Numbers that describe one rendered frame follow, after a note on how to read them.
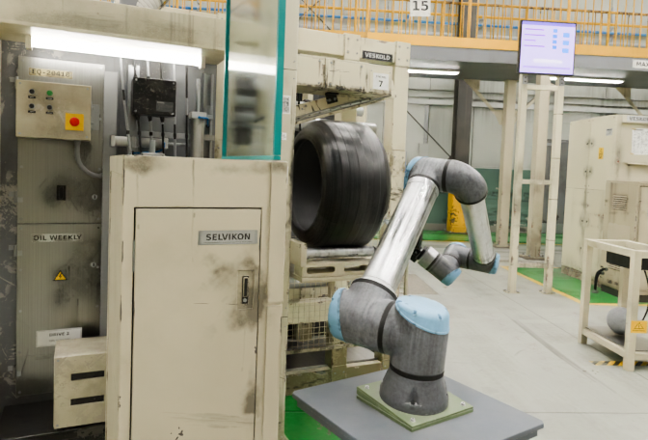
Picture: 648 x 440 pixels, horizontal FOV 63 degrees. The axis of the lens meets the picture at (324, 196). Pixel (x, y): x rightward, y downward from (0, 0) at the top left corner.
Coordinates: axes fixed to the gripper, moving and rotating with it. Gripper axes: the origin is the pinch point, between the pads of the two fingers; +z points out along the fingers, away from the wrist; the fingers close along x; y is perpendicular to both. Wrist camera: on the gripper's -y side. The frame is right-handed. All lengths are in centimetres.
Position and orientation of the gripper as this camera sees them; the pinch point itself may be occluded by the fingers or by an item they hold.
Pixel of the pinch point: (388, 220)
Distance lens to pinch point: 227.5
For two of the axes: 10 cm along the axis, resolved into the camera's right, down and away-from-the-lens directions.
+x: 4.4, -3.6, 8.2
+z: -7.7, -6.2, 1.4
